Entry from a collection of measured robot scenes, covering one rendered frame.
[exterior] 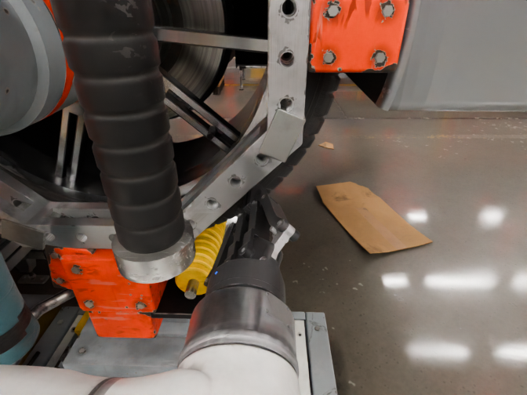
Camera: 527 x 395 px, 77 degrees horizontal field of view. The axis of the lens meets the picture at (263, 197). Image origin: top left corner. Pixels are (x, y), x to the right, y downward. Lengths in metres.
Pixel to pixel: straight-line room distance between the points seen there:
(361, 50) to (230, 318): 0.27
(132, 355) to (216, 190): 0.51
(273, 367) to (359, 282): 1.06
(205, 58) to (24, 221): 0.36
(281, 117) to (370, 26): 0.12
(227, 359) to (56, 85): 0.25
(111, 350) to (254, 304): 0.62
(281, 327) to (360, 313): 0.93
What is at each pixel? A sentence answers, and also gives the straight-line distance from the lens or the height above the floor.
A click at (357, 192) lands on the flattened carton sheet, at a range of 1.81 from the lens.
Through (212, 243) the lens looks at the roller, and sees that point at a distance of 0.56.
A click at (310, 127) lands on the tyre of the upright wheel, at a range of 0.46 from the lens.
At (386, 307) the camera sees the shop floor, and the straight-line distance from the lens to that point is 1.23.
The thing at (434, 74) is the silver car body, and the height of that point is 0.79.
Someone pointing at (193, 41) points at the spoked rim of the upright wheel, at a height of 0.83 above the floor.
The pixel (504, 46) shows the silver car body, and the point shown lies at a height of 0.83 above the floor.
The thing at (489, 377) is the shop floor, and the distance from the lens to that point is 1.19.
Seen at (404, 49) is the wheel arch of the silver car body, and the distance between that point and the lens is 0.50.
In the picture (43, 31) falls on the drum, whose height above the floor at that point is 0.86.
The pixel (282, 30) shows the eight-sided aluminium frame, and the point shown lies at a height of 0.85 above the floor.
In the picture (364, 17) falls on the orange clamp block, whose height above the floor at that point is 0.86.
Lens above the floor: 0.88
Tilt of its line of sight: 31 degrees down
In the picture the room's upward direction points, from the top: straight up
